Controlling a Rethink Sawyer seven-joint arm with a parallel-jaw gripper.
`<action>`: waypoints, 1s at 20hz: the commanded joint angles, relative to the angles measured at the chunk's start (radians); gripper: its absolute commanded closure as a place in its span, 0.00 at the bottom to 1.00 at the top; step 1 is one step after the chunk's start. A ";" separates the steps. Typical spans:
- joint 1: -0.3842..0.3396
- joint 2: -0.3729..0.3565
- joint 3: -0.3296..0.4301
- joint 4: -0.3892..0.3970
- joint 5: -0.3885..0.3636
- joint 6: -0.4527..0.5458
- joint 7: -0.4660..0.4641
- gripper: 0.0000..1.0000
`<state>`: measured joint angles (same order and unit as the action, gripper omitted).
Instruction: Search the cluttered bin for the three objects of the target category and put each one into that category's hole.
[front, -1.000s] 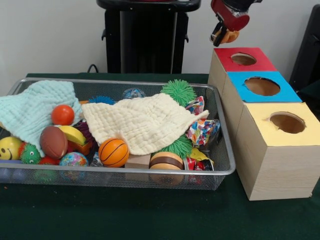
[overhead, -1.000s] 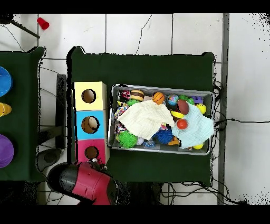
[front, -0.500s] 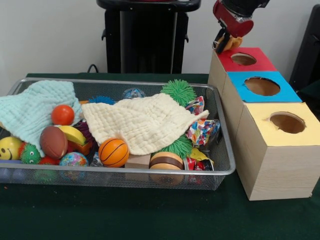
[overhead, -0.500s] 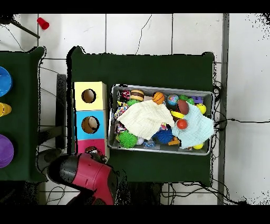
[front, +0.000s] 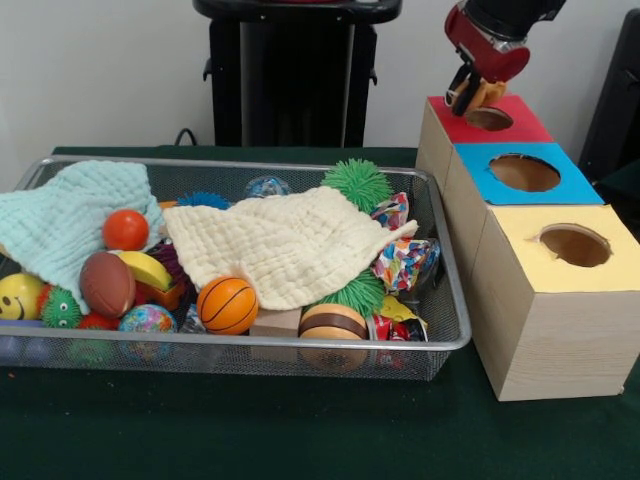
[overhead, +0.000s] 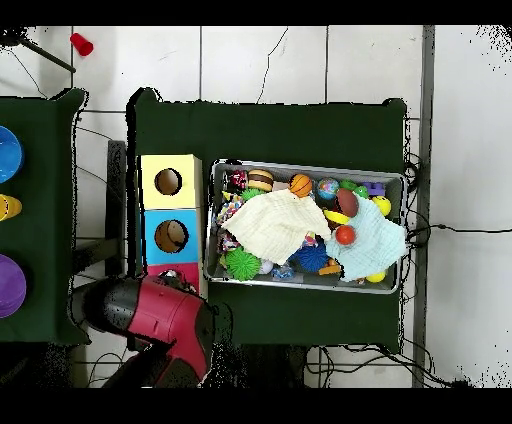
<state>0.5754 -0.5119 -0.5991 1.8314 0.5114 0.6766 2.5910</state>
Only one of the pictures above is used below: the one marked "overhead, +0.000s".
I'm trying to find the black cable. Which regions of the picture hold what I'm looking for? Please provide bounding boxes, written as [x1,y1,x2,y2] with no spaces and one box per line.
[405,223,512,246]

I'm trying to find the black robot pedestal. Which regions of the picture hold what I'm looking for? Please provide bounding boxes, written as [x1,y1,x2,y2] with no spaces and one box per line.
[211,343,309,389]

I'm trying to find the yellow smiley ball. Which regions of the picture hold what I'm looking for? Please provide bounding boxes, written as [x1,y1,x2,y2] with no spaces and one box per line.
[371,194,393,218]

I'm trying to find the cream waffle cloth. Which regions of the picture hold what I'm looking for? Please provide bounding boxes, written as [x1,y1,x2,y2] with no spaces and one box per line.
[220,187,332,267]

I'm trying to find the black furniture frame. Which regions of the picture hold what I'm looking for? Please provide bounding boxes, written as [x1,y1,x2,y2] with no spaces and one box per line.
[71,139,128,281]

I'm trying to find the blue bowl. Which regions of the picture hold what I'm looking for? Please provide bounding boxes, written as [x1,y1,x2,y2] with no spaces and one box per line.
[0,125,25,185]

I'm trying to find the purple bowl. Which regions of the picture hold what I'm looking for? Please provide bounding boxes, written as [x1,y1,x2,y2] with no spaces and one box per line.
[0,253,28,320]

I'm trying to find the dark green side tablecloth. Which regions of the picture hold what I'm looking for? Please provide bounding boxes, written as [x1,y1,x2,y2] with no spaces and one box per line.
[0,87,92,346]

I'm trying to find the globe print ball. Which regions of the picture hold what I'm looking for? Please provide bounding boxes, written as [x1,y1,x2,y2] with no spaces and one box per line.
[316,177,341,201]

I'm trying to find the red plastic cup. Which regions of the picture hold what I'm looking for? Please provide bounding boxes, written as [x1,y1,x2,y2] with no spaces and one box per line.
[69,32,95,57]

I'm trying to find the toy hamburger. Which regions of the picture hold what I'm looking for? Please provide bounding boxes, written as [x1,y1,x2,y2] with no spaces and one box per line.
[246,169,275,193]

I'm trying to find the yellow plastic cup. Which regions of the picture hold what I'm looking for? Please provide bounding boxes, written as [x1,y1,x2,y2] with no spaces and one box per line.
[0,193,23,222]

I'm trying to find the colourful patterned wrapper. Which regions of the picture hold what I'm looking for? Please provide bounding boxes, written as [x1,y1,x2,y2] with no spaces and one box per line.
[214,194,244,257]

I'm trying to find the plain orange-red ball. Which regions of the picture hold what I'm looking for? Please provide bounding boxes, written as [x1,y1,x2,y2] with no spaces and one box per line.
[334,224,358,247]

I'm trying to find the orange toy basketball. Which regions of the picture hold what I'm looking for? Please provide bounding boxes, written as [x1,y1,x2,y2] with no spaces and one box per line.
[288,173,314,199]

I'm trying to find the mint green waffle cloth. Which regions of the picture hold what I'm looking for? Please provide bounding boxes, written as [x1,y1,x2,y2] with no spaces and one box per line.
[324,195,408,282]

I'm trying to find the metal mesh bin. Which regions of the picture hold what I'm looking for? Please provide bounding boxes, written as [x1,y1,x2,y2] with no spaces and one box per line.
[202,159,408,296]

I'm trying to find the brown toy football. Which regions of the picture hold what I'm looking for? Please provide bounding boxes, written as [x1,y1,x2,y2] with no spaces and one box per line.
[334,187,360,219]

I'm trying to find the black tripod leg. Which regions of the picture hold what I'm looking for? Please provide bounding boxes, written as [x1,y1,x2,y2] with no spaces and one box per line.
[0,26,77,74]

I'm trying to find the green spiky ball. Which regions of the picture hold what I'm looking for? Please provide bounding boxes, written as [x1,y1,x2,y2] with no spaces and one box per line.
[223,246,262,282]

